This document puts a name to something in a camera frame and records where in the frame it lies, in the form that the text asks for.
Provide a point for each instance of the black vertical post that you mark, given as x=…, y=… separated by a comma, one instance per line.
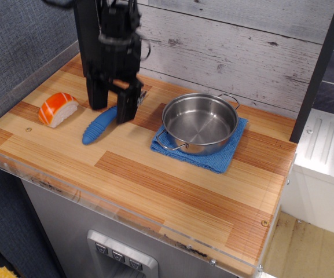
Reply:
x=315, y=81

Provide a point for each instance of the stainless steel pot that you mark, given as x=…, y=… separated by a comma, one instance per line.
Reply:
x=199, y=123

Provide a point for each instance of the blue folded cloth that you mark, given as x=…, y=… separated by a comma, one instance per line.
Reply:
x=217, y=162

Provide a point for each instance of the blue handled metal spork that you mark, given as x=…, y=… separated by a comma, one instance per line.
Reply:
x=101, y=122

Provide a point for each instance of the clear acrylic table edge guard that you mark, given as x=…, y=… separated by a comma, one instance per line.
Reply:
x=215, y=257

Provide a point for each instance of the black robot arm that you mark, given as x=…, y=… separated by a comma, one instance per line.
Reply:
x=79, y=12

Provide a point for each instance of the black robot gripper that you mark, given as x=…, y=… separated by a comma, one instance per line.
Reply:
x=113, y=52

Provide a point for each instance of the yellow object at corner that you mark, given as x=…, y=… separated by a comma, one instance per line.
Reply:
x=6, y=273

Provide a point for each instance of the grey cabinet with dispenser panel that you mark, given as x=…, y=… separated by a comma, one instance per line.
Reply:
x=89, y=244

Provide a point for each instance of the toy salmon sushi piece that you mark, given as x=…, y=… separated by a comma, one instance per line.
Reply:
x=57, y=108

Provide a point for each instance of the white ribbed plastic appliance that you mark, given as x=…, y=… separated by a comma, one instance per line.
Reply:
x=309, y=192

